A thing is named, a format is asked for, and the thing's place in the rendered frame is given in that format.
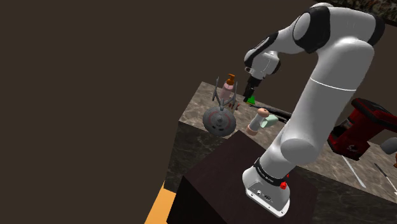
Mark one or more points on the pink soap dispenser bottle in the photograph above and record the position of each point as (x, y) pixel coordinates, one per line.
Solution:
(227, 90)

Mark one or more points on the mint green sponge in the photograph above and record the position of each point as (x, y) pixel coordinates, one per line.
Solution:
(269, 121)

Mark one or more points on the dark robot stand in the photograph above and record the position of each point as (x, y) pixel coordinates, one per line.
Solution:
(223, 173)

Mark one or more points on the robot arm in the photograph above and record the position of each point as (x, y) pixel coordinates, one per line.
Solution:
(328, 93)

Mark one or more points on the grey spaceship model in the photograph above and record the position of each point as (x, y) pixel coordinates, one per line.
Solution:
(219, 119)

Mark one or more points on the green cone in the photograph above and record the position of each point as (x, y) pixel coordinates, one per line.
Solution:
(250, 100)

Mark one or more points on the wooden pepper mill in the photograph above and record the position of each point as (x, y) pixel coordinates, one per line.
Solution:
(257, 121)

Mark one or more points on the white knife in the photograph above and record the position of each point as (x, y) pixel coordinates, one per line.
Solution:
(353, 171)

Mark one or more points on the marble kitchen counter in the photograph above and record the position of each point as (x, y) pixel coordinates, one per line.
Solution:
(341, 198)

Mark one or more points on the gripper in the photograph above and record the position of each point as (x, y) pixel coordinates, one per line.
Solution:
(253, 83)

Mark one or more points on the grey round object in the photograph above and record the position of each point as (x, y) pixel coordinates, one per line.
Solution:
(390, 145)

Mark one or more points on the long black tool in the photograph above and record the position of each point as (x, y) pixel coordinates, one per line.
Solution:
(273, 111)

